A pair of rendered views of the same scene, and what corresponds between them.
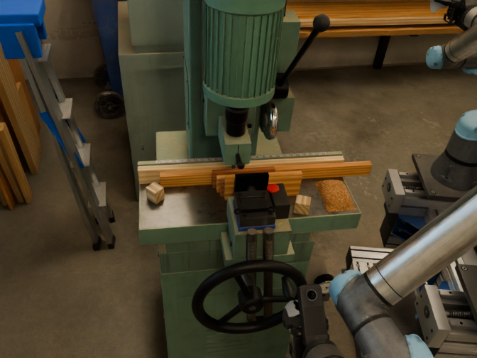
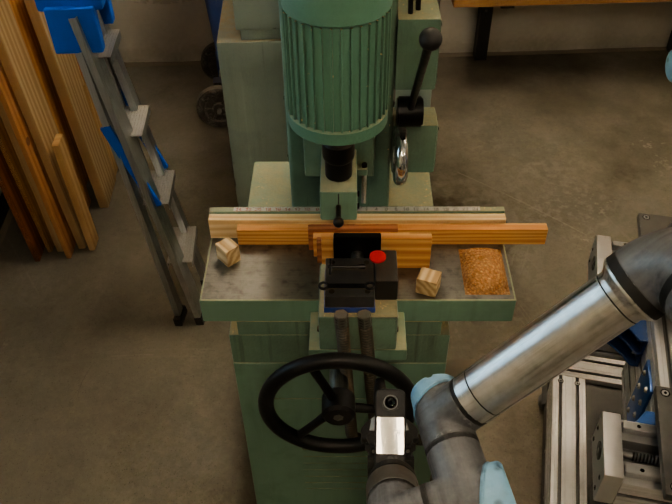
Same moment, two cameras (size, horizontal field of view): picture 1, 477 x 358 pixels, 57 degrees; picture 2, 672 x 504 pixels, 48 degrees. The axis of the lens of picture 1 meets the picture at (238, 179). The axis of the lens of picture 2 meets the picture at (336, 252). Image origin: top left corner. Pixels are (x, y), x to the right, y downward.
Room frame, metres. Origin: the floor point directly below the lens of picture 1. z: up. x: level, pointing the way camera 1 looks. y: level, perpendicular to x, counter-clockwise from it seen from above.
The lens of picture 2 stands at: (-0.15, -0.23, 1.95)
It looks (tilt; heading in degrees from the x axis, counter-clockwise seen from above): 43 degrees down; 13
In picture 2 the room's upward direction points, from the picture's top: 1 degrees counter-clockwise
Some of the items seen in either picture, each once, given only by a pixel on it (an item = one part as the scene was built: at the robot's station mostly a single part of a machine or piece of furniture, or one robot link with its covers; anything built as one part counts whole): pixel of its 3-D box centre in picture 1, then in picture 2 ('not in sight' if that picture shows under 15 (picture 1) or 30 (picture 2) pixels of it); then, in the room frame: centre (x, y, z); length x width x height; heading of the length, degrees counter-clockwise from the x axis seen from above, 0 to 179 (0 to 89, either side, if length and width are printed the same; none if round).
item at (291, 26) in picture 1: (280, 41); (416, 44); (1.21, -0.09, 1.23); 0.09 x 0.08 x 0.15; 12
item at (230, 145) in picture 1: (234, 141); (339, 186); (0.98, 0.02, 1.03); 0.14 x 0.07 x 0.09; 12
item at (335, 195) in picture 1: (336, 192); (484, 266); (0.94, -0.28, 0.91); 0.12 x 0.09 x 0.03; 12
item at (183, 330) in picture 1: (221, 266); (340, 361); (1.08, 0.04, 0.36); 0.58 x 0.45 x 0.71; 12
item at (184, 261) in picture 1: (225, 189); (340, 251); (1.08, 0.04, 0.76); 0.57 x 0.45 x 0.09; 12
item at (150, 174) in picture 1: (243, 169); (356, 225); (0.99, -0.01, 0.93); 0.60 x 0.02 x 0.05; 102
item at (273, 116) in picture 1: (269, 119); (400, 155); (1.12, -0.08, 1.02); 0.12 x 0.03 x 0.12; 12
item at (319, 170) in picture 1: (268, 173); (391, 234); (0.99, -0.09, 0.92); 0.62 x 0.02 x 0.04; 102
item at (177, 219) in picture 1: (250, 214); (356, 289); (0.87, -0.04, 0.87); 0.61 x 0.30 x 0.06; 102
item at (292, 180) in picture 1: (262, 185); (376, 251); (0.91, -0.07, 0.94); 0.21 x 0.01 x 0.08; 102
